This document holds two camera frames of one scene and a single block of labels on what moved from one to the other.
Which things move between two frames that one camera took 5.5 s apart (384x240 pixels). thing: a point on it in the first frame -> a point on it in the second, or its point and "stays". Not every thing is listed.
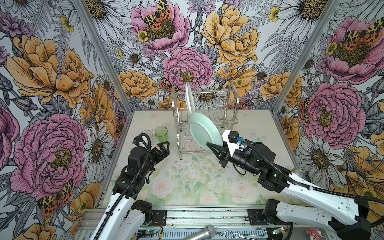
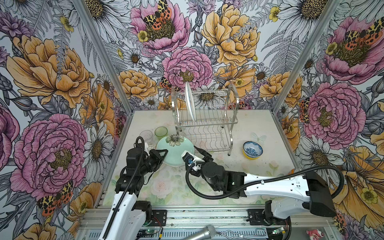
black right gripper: [224, 159] -> [206, 155]
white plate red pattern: [189, 98] stays
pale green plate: [203, 130] -> [175, 145]
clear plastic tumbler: [150, 134] stays
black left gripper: [165, 152] stays
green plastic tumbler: [161, 134] stays
